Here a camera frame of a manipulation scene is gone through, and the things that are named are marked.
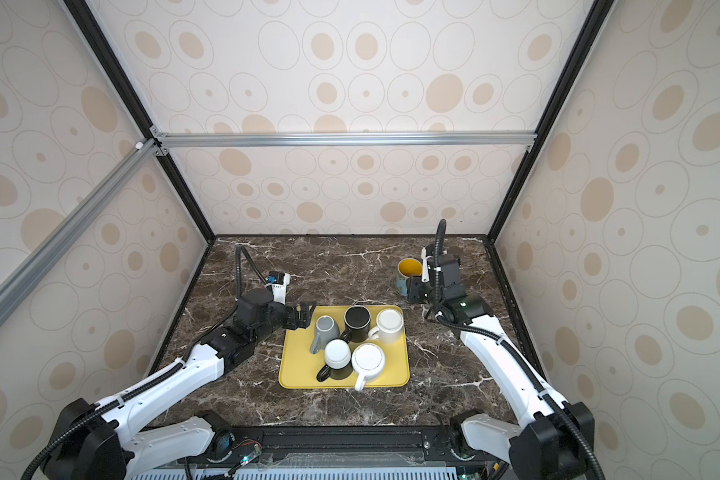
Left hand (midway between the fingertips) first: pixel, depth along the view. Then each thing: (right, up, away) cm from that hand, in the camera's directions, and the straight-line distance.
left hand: (308, 297), depth 80 cm
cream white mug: (+22, -10, +6) cm, 25 cm away
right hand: (+29, +5, 0) cm, 29 cm away
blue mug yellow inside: (+30, +8, +23) cm, 39 cm away
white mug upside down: (+16, -17, -1) cm, 24 cm away
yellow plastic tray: (-4, -21, +8) cm, 23 cm away
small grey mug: (+4, -10, +3) cm, 11 cm away
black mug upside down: (+13, -7, +6) cm, 16 cm away
